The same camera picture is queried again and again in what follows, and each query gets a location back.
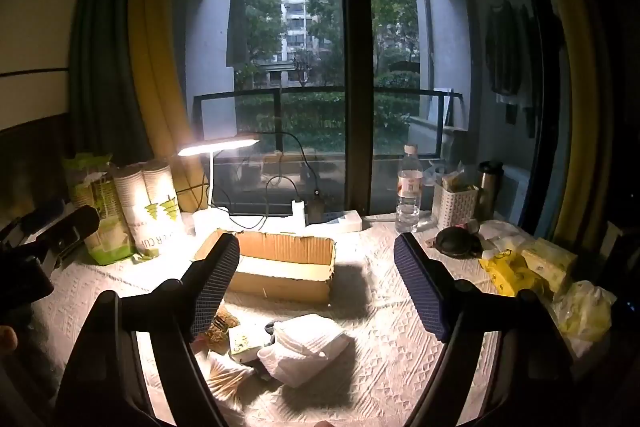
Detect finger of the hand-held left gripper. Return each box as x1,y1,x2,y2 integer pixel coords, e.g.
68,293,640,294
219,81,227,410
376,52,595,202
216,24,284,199
20,199,68,233
30,205,101,260

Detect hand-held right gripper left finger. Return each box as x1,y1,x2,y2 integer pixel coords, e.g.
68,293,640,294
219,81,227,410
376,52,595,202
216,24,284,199
52,233,242,427

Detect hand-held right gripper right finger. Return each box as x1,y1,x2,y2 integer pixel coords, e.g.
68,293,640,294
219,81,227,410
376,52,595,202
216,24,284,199
393,232,576,427

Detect brown curly plush toy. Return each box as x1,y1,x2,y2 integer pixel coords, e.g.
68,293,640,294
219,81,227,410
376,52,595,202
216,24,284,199
190,311,239,353

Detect cardboard box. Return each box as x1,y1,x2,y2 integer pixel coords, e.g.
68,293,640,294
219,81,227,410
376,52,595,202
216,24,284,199
194,229,337,306

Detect cartoon print tissue packet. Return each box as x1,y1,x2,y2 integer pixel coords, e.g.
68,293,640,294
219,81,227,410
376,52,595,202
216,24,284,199
227,324,274,364

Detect white gloves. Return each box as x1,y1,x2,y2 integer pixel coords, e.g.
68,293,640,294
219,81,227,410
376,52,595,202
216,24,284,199
257,313,352,389

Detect person's left hand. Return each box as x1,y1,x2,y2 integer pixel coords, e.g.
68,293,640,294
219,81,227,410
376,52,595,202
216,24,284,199
0,324,19,356

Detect black round pouch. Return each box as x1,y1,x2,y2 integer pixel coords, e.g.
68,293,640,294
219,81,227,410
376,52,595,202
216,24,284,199
435,227,484,259

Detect white paper cup pack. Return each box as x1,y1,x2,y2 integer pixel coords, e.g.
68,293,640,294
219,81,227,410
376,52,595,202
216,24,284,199
112,159,184,262

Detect white textured tablecloth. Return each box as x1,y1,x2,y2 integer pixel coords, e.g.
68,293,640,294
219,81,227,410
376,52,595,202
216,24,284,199
0,211,601,427

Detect yellow plastic packet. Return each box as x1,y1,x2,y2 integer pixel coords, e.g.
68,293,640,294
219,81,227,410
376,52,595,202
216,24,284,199
478,249,547,299

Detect white perforated basket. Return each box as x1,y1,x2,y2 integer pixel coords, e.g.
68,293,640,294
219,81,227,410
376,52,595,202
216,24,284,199
432,179,479,231

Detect clear water bottle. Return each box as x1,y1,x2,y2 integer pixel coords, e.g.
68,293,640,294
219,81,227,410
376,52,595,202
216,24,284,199
395,144,424,234

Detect white wrapped packet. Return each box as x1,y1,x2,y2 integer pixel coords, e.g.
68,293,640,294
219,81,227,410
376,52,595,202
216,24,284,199
479,220,527,254

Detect white power strip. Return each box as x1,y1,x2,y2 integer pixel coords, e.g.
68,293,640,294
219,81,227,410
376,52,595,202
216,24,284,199
300,209,364,234

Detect steel thermos flask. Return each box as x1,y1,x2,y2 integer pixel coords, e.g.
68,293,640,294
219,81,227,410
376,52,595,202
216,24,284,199
475,160,504,221

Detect black charger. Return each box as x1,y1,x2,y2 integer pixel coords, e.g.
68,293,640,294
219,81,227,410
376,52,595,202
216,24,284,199
307,191,327,224

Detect pale yellow tissue pack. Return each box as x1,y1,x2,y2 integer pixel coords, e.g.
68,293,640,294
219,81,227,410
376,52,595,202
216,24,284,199
520,237,579,294

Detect white desk lamp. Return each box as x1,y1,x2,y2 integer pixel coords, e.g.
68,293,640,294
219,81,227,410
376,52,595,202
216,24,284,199
177,133,261,239

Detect yellowish plastic bag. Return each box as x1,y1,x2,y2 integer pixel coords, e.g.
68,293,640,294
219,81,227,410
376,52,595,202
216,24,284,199
554,279,617,344

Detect yellow curtain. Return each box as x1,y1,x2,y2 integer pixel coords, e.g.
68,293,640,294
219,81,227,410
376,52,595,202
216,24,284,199
517,0,618,240
126,0,202,214

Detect dark green curtain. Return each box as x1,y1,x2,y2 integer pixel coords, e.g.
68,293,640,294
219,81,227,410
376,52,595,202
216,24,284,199
66,0,155,160

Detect black balcony railing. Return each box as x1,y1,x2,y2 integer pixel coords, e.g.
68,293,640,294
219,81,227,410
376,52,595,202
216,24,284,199
192,86,464,158

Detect hanging dark clothes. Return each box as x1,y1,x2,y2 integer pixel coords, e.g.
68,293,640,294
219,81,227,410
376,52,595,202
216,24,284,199
484,0,542,138

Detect black cable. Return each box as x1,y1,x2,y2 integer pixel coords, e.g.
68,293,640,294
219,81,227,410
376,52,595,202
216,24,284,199
220,130,322,230

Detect dark window frame post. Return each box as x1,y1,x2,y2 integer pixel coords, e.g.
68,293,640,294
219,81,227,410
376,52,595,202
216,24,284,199
335,0,374,214

